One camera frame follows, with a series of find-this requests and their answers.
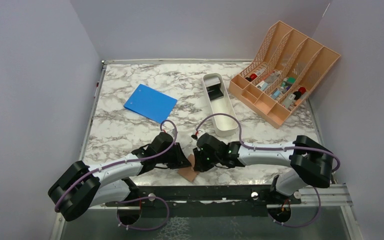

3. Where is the blue folder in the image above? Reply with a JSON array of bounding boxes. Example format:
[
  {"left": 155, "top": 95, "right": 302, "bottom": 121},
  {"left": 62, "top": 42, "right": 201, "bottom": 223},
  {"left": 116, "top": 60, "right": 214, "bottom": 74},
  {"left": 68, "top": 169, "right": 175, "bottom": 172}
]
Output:
[{"left": 124, "top": 84, "right": 178, "bottom": 124}]

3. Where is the white oblong plastic tray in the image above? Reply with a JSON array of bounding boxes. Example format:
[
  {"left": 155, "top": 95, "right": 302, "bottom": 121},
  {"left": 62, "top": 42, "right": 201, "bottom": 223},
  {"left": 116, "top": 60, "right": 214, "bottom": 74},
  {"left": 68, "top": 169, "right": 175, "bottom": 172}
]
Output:
[{"left": 202, "top": 73, "right": 239, "bottom": 137}]

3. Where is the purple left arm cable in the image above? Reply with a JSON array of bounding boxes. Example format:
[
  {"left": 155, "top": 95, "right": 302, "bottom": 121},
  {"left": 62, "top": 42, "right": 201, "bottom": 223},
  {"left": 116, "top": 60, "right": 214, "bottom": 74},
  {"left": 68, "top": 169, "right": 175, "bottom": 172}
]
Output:
[{"left": 54, "top": 119, "right": 179, "bottom": 214}]

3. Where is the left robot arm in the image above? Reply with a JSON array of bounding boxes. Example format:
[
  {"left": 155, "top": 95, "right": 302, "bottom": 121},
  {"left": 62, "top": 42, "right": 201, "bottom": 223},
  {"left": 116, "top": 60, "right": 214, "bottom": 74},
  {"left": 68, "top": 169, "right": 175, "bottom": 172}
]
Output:
[{"left": 47, "top": 132, "right": 191, "bottom": 222}]

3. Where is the red cap bottle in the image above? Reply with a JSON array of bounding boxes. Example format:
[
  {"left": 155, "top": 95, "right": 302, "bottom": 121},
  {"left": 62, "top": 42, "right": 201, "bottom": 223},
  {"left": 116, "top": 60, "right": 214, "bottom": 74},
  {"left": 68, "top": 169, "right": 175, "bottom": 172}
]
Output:
[{"left": 293, "top": 86, "right": 307, "bottom": 100}]

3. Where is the orange desk organizer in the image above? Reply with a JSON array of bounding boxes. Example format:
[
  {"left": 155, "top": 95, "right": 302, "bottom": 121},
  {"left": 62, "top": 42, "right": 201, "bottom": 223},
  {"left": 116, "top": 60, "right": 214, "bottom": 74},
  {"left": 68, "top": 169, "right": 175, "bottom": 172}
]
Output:
[{"left": 228, "top": 21, "right": 341, "bottom": 129}]

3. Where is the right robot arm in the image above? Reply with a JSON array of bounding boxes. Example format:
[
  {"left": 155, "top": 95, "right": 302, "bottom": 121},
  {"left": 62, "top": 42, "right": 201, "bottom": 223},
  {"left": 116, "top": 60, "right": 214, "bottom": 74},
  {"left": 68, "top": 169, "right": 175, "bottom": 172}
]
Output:
[{"left": 193, "top": 133, "right": 334, "bottom": 204}]

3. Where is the black mounting rail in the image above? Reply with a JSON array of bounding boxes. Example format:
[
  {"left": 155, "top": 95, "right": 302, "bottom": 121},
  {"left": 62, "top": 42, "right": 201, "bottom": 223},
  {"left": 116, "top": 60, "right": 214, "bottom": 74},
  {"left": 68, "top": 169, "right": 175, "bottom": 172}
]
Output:
[{"left": 90, "top": 179, "right": 302, "bottom": 218}]

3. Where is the green cap bottle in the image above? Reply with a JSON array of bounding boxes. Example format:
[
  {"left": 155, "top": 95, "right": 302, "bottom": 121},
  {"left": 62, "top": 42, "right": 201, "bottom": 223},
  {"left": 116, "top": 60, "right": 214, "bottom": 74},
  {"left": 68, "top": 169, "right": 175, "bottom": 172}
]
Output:
[{"left": 282, "top": 77, "right": 296, "bottom": 87}]

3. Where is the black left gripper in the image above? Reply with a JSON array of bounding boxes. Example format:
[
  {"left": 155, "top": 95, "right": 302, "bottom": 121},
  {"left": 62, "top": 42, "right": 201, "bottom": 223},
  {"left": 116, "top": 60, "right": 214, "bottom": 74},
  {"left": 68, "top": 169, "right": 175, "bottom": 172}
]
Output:
[{"left": 156, "top": 142, "right": 192, "bottom": 170}]

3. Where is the tan leather card holder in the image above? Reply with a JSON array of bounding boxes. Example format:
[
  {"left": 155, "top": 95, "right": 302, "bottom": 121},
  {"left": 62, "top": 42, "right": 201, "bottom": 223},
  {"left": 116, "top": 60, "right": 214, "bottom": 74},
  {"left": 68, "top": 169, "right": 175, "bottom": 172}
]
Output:
[{"left": 177, "top": 154, "right": 199, "bottom": 183}]

